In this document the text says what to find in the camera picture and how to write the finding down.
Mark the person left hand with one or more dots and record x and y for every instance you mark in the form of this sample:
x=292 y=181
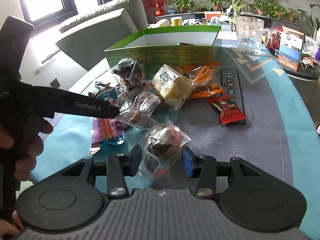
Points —
x=28 y=150

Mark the red flower decoration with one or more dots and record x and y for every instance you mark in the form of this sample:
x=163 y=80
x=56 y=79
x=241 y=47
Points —
x=157 y=6

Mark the pink blue snack pouch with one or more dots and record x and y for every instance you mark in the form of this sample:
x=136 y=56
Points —
x=106 y=131

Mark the dark snack packet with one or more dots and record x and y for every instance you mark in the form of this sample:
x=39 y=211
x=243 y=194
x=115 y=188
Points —
x=130 y=74

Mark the blue white carton box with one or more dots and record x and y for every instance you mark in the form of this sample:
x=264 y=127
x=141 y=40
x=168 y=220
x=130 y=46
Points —
x=290 y=50

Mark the orange peanut snack bag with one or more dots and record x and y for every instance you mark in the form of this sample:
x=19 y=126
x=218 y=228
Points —
x=204 y=78

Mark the blue patterned table mat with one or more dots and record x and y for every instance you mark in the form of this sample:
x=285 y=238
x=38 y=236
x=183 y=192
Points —
x=205 y=130

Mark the green cardboard box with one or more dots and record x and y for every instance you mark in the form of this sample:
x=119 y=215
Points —
x=182 y=46

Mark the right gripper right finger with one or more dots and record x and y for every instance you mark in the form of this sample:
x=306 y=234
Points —
x=204 y=168

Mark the red candy bar wrapper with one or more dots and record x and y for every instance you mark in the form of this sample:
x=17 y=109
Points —
x=229 y=111

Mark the orange cracker packet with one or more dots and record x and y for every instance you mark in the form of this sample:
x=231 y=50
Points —
x=172 y=86

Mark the clear brown snack packet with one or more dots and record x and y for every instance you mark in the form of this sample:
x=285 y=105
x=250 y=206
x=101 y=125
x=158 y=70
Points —
x=137 y=113

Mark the clear glass mug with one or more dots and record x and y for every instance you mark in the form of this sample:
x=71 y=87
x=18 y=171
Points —
x=251 y=34

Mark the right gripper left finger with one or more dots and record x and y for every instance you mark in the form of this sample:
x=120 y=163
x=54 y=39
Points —
x=120 y=166

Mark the dark chocolate cake packet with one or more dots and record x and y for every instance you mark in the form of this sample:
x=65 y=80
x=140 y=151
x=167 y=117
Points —
x=161 y=148

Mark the yellow tin can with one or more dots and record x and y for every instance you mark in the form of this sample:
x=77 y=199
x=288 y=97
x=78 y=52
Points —
x=176 y=21

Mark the grey sofa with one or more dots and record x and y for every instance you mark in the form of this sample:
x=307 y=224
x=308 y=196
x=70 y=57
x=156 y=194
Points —
x=85 y=37

